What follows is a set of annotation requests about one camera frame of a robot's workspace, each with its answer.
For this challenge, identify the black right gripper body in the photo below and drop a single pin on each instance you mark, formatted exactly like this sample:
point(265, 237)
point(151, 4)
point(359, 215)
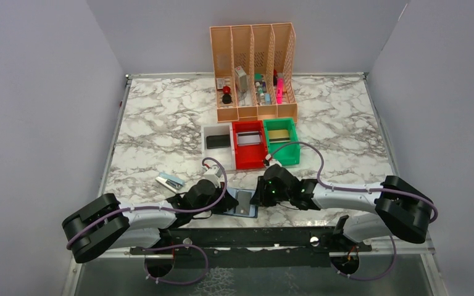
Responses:
point(273, 197)

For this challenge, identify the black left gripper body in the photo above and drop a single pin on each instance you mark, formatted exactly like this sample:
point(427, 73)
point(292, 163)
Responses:
point(216, 197)

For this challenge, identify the navy blue card holder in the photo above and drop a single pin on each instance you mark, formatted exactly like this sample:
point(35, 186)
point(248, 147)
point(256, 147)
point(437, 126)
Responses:
point(237, 202)

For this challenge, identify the black gold-lined card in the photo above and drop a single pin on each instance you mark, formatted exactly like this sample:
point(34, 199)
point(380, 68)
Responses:
point(218, 141)

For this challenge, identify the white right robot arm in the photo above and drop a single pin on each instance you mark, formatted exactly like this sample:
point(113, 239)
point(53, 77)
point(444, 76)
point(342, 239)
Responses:
point(392, 207)

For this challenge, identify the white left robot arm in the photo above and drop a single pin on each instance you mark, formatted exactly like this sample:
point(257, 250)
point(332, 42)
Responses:
point(106, 223)

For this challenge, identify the gold card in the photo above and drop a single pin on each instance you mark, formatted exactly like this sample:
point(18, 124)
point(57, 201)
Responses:
point(278, 135)

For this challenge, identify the silver card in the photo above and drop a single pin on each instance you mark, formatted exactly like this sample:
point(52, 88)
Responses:
point(248, 138)

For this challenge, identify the light blue stapler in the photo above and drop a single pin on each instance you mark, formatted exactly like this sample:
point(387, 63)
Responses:
point(172, 183)

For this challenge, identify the red plastic bin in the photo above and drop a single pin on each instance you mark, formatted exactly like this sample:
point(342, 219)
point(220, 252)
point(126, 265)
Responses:
point(249, 157)

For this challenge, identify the green plastic bin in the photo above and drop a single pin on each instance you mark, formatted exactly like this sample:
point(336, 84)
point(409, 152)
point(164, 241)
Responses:
point(289, 155)

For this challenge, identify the white plastic bin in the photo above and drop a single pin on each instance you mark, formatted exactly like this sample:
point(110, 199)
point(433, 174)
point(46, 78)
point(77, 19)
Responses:
point(226, 156)

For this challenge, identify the red and black stamp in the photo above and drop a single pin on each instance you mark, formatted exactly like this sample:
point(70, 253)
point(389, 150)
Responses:
point(226, 97)

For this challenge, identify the pink highlighter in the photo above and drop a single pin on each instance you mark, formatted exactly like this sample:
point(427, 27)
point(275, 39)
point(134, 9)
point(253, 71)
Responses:
point(279, 90)

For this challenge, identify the white box in organizer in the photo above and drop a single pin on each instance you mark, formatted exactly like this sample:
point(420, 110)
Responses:
point(241, 79)

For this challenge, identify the peach desk file organizer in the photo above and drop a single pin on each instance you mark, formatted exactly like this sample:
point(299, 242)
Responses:
point(266, 52)

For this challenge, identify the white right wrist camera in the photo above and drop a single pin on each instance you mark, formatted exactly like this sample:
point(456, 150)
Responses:
point(270, 160)

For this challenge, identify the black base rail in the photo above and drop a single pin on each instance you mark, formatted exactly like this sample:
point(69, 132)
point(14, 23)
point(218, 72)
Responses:
point(250, 247)

